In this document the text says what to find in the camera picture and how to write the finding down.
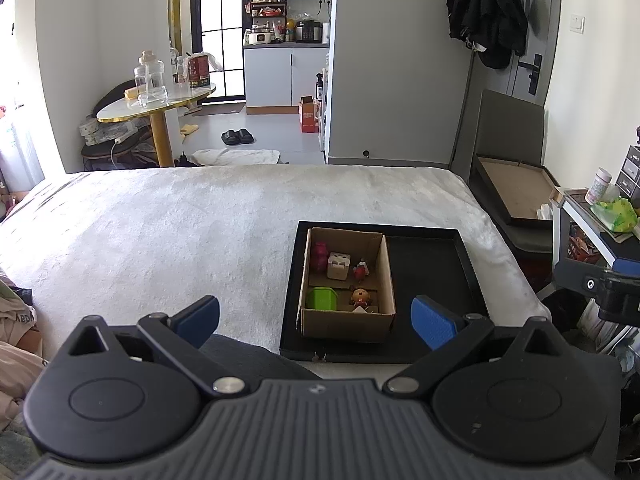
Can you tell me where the wooden spice rack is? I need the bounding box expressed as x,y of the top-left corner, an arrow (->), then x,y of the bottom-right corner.
250,2 -> 289,26

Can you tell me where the black framed brown board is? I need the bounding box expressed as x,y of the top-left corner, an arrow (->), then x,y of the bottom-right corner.
472,154 -> 563,232

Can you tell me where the white kitchen cabinet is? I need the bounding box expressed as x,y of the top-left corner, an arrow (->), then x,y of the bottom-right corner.
242,42 -> 331,115

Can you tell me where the round gold-edged table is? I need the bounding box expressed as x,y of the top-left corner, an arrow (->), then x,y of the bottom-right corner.
96,81 -> 217,168

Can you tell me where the small doll figurine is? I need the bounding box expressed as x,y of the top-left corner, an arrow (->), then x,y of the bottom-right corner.
348,287 -> 379,314

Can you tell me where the red canister in plastic bag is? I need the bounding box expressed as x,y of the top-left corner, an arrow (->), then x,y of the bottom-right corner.
180,51 -> 224,91

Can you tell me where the grey door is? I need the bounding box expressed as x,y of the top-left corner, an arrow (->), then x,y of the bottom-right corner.
507,0 -> 564,107

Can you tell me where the black utility cart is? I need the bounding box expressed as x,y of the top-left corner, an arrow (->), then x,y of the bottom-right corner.
552,187 -> 640,361

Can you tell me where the beige cloth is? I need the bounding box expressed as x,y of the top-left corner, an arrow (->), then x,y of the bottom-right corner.
0,340 -> 49,432

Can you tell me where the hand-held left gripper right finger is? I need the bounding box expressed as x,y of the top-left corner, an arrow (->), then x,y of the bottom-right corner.
384,296 -> 564,396

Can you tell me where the black-framed glass door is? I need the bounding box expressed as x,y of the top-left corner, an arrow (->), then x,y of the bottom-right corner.
190,0 -> 247,100

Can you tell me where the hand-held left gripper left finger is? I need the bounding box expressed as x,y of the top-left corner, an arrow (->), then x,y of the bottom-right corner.
65,296 -> 249,396

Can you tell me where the grey folded panel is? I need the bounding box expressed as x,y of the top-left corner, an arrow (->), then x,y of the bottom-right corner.
450,89 -> 547,197

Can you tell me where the black tray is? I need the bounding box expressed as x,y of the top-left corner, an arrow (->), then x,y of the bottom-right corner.
279,220 -> 491,365

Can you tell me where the white floor towel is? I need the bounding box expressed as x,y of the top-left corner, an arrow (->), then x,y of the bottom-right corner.
192,148 -> 281,167

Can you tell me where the black kitchen appliance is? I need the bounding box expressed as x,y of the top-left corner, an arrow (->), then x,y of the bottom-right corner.
295,20 -> 324,44

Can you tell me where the brown cardboard box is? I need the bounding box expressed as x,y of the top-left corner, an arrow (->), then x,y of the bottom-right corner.
296,226 -> 397,344

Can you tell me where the bunny cube toy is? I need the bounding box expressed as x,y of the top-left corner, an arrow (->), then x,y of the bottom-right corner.
327,252 -> 351,281

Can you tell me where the black hanging jacket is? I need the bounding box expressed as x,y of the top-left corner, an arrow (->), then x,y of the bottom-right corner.
446,0 -> 530,70

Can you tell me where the black wall cable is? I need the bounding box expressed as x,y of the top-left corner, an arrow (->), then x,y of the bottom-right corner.
451,50 -> 476,171

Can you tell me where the clear water jug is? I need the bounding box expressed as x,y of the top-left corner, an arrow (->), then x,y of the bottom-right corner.
132,50 -> 168,109

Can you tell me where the orange carton box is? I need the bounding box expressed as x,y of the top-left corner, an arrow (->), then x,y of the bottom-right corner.
298,95 -> 322,134

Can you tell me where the green plastic bag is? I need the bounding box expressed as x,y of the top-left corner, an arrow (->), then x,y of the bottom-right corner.
592,197 -> 640,234

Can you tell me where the brown door mat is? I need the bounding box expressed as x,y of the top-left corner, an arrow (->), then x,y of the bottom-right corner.
192,104 -> 246,117

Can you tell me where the green cube toy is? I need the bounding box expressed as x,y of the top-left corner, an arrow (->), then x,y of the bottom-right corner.
306,286 -> 339,311

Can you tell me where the grey drawer organizer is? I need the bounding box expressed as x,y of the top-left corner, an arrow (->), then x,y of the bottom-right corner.
615,144 -> 640,206

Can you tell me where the white plastic jar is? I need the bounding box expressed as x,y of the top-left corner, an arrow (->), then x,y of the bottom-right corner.
585,167 -> 614,206

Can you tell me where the black door lock handle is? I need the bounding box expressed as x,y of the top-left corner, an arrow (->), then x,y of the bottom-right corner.
517,52 -> 544,96

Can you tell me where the dark bag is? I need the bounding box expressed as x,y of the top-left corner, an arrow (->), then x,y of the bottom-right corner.
80,82 -> 162,170

